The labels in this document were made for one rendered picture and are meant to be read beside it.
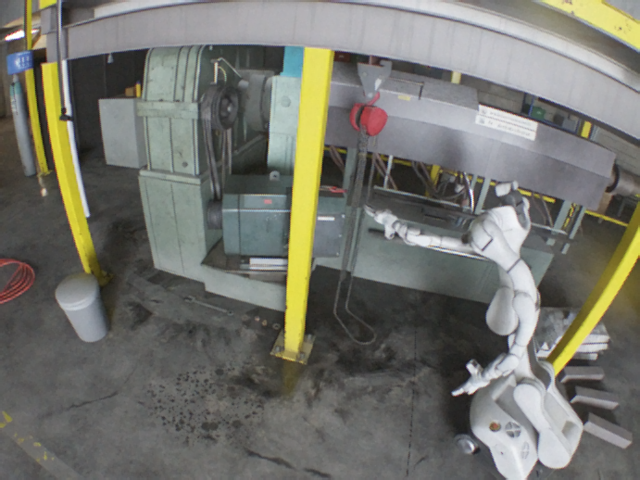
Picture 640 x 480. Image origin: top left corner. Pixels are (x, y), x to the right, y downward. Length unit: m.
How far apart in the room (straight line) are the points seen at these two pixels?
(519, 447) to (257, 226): 1.86
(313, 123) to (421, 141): 1.11
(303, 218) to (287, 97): 1.13
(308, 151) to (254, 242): 0.86
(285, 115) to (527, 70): 1.65
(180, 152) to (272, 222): 0.78
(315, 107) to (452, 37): 0.60
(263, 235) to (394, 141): 1.06
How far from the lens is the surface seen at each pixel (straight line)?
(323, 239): 2.06
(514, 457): 1.80
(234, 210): 1.95
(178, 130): 2.23
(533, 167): 2.52
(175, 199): 2.37
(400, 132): 2.28
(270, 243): 2.06
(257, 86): 2.37
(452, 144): 2.33
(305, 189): 1.44
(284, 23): 1.41
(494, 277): 2.82
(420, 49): 1.33
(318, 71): 1.32
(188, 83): 2.15
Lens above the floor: 1.69
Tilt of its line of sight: 33 degrees down
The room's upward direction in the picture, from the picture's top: 7 degrees clockwise
